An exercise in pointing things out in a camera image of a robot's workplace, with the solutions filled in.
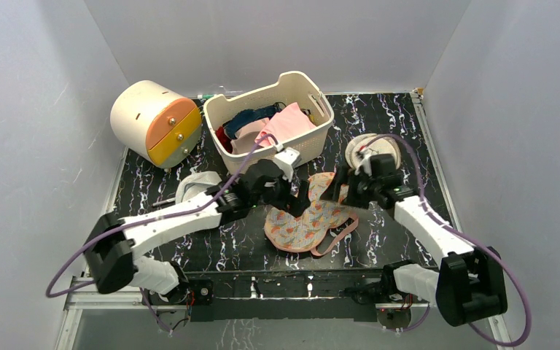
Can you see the white mesh laundry bag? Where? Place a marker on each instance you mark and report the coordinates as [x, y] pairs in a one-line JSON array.
[[194, 184]]

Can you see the red garment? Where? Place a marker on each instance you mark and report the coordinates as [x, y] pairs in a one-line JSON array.
[[224, 140]]

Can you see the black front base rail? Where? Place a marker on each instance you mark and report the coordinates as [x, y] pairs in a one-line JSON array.
[[357, 294]]

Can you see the green white marker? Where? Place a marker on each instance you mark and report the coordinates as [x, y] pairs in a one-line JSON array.
[[205, 97]]

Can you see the round white embroidered laundry bag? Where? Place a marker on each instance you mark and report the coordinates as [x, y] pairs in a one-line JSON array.
[[369, 144]]

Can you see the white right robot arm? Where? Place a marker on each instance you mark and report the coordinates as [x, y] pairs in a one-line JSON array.
[[468, 284]]

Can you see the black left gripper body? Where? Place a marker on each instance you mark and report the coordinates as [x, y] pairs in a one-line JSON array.
[[282, 186]]

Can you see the cream perforated laundry basket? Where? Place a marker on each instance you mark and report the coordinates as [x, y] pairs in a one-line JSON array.
[[291, 87]]

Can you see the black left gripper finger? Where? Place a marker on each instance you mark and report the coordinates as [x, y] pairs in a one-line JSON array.
[[298, 204], [281, 202]]

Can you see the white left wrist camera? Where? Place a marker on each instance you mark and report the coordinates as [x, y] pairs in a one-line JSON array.
[[287, 160]]

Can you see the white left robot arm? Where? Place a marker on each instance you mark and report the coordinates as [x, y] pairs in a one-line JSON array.
[[116, 249]]

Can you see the navy blue bra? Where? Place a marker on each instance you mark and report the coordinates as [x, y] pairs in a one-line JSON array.
[[248, 116]]

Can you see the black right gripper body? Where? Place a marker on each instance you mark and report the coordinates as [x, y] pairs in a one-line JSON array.
[[349, 185]]

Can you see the floral mesh laundry bag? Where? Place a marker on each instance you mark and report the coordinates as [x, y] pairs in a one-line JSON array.
[[321, 226]]

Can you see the pink garment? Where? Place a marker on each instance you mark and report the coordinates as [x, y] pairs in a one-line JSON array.
[[289, 123]]

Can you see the white cylindrical drawer cabinet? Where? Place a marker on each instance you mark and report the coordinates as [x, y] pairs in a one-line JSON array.
[[157, 123]]

